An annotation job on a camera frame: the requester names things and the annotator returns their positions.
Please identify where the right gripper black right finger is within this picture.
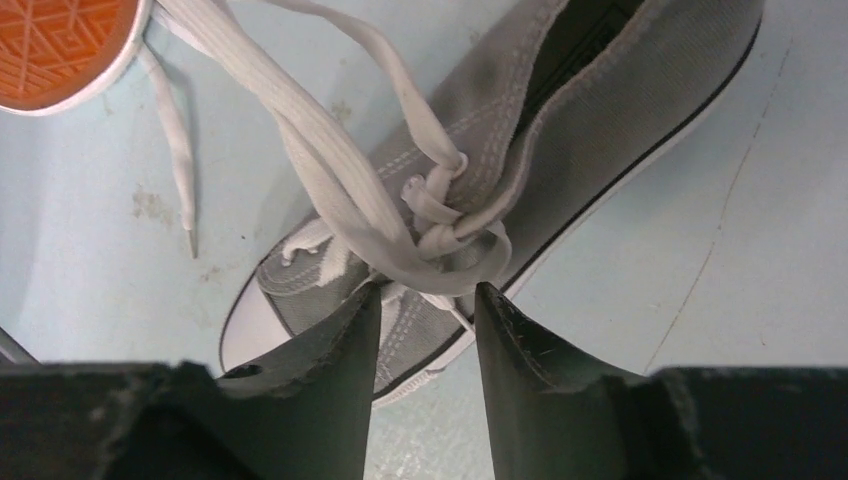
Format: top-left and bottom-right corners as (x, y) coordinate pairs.
(474, 283), (847, 479)

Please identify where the overturned sneaker orange sole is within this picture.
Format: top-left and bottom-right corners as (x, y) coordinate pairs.
(0, 0), (200, 260)

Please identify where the grey canvas sneaker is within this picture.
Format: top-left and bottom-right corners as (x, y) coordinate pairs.
(154, 1), (764, 405)

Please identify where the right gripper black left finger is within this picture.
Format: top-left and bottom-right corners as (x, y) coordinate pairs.
(1, 283), (381, 479)

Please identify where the aluminium frame rail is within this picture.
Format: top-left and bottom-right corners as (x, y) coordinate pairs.
(0, 328), (39, 366)

